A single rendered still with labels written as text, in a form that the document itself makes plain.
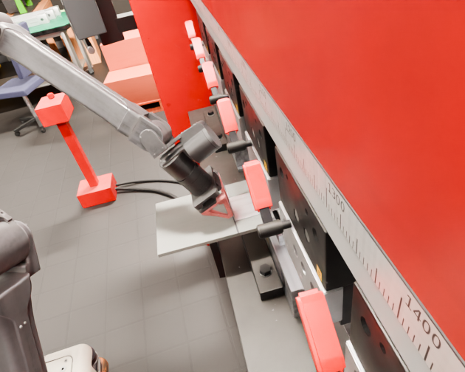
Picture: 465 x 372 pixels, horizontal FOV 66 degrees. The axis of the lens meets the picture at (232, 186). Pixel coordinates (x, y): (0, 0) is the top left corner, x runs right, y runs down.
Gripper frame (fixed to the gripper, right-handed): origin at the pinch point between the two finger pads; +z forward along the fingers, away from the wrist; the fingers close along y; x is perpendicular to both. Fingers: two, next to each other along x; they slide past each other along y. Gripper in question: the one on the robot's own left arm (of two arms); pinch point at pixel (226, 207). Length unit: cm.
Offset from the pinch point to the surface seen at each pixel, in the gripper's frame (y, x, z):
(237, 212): -1.5, -1.3, 2.0
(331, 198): -45, -23, -30
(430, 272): -55, -25, -33
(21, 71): 325, 163, -39
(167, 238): -3.5, 14.0, -5.6
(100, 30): 98, 17, -36
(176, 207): 6.5, 11.4, -4.3
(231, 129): -11.7, -15.4, -21.9
